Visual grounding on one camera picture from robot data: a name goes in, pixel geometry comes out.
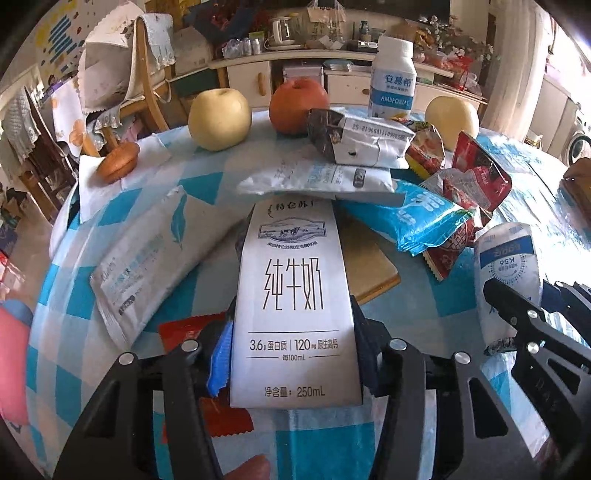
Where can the pink storage box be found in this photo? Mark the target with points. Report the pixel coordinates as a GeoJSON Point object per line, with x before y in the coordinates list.
{"type": "Point", "coordinates": [297, 71]}

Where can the yellow pear left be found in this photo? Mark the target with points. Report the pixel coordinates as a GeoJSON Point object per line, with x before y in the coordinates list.
{"type": "Point", "coordinates": [219, 119]}

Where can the blue white checkered tablecloth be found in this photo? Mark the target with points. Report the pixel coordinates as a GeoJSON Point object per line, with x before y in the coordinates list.
{"type": "Point", "coordinates": [70, 351]}

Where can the red snack packet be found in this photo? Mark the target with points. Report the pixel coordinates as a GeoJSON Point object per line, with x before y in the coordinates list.
{"type": "Point", "coordinates": [220, 418]}

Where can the blue cartoon snack bag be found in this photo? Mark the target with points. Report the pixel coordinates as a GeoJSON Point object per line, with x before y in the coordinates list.
{"type": "Point", "coordinates": [424, 220]}

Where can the red crumpled snack bag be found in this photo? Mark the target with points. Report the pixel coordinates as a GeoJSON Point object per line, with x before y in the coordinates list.
{"type": "Point", "coordinates": [476, 183]}

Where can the dark wooden dining chair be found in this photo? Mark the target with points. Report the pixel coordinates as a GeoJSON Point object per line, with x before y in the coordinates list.
{"type": "Point", "coordinates": [44, 167]}

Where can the upright white yogurt bottle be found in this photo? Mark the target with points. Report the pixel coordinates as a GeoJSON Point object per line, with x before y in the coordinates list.
{"type": "Point", "coordinates": [393, 79]}

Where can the white grey wipes pouch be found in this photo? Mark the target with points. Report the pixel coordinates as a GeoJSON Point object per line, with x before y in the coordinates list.
{"type": "Point", "coordinates": [153, 255]}

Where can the wooden chair with cloths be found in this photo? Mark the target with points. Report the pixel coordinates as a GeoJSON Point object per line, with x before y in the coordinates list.
{"type": "Point", "coordinates": [108, 71]}

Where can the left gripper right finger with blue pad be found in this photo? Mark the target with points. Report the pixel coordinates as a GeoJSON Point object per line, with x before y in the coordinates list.
{"type": "Point", "coordinates": [476, 437]}

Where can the clear plastic bag on cabinet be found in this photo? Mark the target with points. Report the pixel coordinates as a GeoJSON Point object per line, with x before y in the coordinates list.
{"type": "Point", "coordinates": [324, 23]}

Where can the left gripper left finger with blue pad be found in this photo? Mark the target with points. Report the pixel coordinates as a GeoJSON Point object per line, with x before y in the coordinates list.
{"type": "Point", "coordinates": [114, 436]}

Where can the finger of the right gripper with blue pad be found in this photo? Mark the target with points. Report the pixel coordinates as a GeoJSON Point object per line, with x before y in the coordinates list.
{"type": "Point", "coordinates": [509, 314]}
{"type": "Point", "coordinates": [572, 302]}

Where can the yellow pear right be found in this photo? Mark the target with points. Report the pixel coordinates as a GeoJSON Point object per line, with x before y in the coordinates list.
{"type": "Point", "coordinates": [451, 116]}

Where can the cream tv cabinet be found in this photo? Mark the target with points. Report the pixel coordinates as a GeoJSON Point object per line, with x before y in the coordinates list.
{"type": "Point", "coordinates": [344, 74]}

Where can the white paper napkin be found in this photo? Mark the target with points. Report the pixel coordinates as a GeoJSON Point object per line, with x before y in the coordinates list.
{"type": "Point", "coordinates": [95, 193]}

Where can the yellow pear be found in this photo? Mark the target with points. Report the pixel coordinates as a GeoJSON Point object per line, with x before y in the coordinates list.
{"type": "Point", "coordinates": [451, 116]}
{"type": "Point", "coordinates": [219, 119]}

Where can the white foil pouch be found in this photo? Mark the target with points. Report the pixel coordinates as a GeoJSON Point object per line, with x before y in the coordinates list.
{"type": "Point", "coordinates": [326, 180]}

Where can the person's left hand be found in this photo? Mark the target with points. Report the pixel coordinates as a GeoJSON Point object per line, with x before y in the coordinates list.
{"type": "Point", "coordinates": [256, 468]}

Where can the red apple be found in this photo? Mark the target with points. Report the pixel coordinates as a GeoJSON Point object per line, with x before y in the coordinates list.
{"type": "Point", "coordinates": [291, 103]}

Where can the yellow red snack bag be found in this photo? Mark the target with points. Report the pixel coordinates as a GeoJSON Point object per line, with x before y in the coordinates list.
{"type": "Point", "coordinates": [426, 153]}

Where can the square tan biscuit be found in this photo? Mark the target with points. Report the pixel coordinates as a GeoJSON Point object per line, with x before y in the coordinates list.
{"type": "Point", "coordinates": [369, 271]}

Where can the white milk carton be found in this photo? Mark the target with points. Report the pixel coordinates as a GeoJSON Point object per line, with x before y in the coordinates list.
{"type": "Point", "coordinates": [293, 342]}

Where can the brown muffin cake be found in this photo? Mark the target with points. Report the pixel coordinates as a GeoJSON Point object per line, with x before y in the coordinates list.
{"type": "Point", "coordinates": [119, 162]}

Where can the white electric kettle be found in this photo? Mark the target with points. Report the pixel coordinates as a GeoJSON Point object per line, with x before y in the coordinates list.
{"type": "Point", "coordinates": [283, 33]}

